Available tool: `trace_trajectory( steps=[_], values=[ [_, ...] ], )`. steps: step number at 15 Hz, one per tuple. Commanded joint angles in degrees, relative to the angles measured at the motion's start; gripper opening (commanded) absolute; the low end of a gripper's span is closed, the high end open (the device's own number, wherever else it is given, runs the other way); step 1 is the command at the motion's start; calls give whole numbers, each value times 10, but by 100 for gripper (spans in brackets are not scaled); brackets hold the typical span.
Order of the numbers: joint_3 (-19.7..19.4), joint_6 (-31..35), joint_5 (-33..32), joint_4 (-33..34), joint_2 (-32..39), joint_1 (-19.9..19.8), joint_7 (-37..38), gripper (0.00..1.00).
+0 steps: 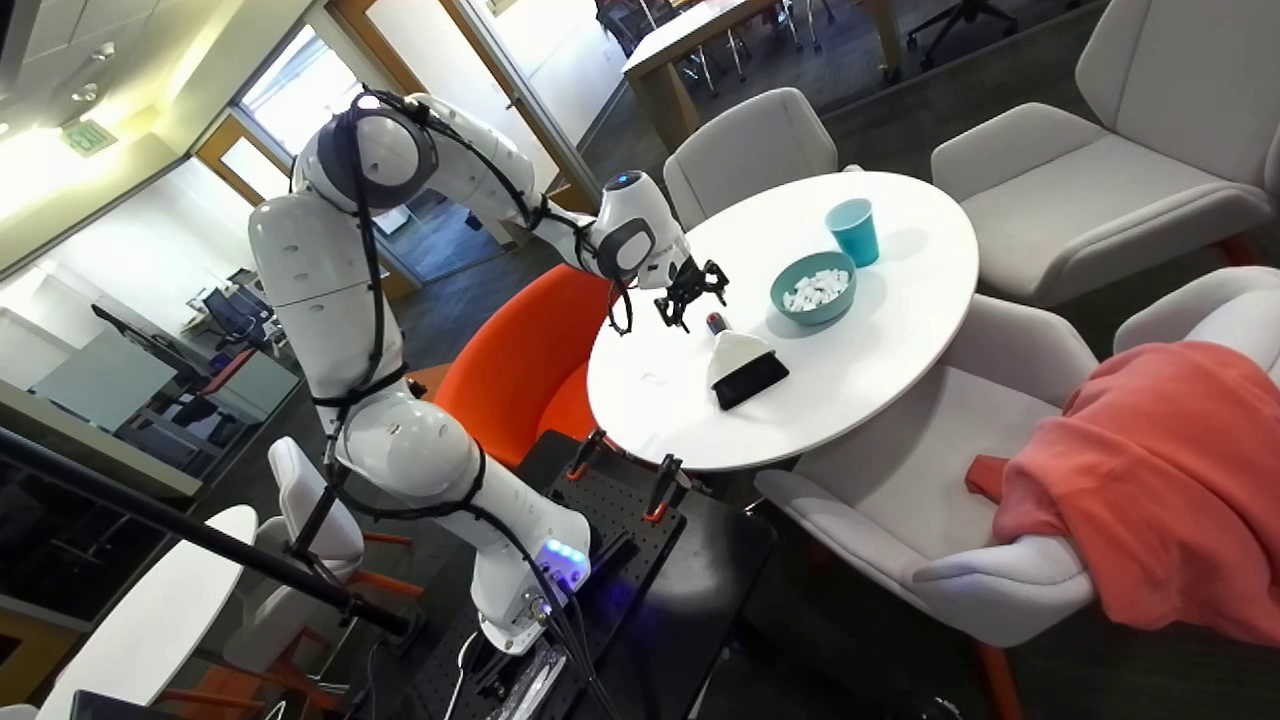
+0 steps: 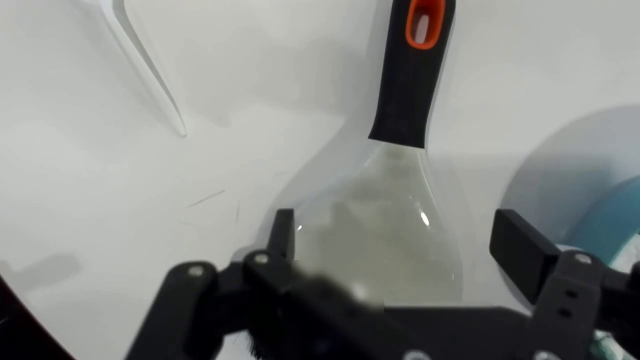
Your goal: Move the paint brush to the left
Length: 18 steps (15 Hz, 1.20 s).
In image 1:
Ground salmon pink blanket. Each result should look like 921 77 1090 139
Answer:
964 336 1280 651

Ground grey chair with blanket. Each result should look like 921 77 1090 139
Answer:
753 260 1280 720

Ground blue plastic cup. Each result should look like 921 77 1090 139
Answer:
822 196 885 274

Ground black cable along robot arm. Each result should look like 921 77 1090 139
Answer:
283 83 638 574

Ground black orange bar clamp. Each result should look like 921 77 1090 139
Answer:
643 454 692 533
562 430 606 487

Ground white pieces in bowl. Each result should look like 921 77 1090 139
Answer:
779 267 853 320

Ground black robot cart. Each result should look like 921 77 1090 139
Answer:
333 431 764 720

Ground wooden meeting table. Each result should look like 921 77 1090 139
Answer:
621 0 913 151

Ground white round table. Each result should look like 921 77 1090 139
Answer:
35 501 263 720

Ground grey upholstered chair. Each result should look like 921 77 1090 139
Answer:
927 0 1280 313

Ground black tripod pole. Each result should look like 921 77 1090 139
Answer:
0 423 410 639

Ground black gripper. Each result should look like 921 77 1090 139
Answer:
654 258 737 336

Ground teal bowl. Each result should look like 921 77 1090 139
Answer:
767 249 860 336

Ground green exit sign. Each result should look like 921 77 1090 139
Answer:
56 116 122 161

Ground orange chair with wooden legs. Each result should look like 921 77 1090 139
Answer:
429 260 621 472

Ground grey chair with wooden legs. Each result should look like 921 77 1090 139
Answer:
660 83 842 231

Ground cluttered office desk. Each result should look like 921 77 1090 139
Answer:
33 265 305 476

